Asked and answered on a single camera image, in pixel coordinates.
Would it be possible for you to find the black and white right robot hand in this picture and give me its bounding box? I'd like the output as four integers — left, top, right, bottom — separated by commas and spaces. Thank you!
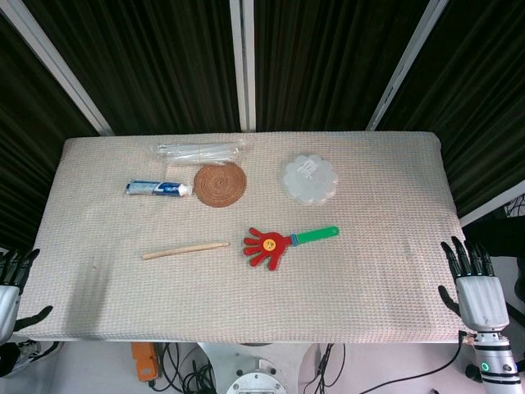
437, 236, 509, 332

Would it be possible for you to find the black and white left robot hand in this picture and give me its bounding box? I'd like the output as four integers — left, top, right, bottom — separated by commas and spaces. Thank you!
0, 248, 54, 342

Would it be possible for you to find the red hand clapper green handle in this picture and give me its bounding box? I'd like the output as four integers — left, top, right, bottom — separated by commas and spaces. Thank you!
243, 225, 341, 273

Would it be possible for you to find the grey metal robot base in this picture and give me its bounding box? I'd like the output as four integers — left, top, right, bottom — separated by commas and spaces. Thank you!
196, 342, 321, 394

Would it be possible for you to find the orange device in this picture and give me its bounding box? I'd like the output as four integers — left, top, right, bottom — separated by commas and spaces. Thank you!
130, 342, 159, 381

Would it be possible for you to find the blue and white toothpaste tube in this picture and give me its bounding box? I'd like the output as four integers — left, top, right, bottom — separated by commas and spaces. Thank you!
125, 178, 193, 198

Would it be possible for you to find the light wooden stick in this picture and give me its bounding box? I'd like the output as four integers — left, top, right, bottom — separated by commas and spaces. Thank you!
142, 241, 231, 260

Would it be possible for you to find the white flower-shaped plastic lid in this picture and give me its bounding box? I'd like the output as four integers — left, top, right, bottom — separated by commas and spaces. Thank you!
280, 152, 340, 206

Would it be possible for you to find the beige waffle weave tablecloth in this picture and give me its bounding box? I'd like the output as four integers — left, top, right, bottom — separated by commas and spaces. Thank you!
18, 130, 471, 344

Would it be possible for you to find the clear pack of straws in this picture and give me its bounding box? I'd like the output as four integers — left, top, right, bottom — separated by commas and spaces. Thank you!
157, 139, 249, 166

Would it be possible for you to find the round brown woven coaster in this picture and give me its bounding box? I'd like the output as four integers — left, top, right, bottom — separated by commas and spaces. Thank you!
193, 162, 249, 208

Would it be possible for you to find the dark curtain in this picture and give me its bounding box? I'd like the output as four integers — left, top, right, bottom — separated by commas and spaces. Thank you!
0, 0, 525, 250

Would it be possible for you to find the black cable with wire braid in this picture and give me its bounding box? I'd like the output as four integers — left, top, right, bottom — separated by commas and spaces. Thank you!
409, 331, 477, 385

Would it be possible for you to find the black cable bundle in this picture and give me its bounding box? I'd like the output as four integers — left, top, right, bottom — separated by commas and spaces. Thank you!
149, 342, 206, 394

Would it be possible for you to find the white frame post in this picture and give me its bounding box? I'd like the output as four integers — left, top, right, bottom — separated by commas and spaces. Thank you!
228, 0, 258, 132
366, 0, 442, 131
0, 0, 114, 136

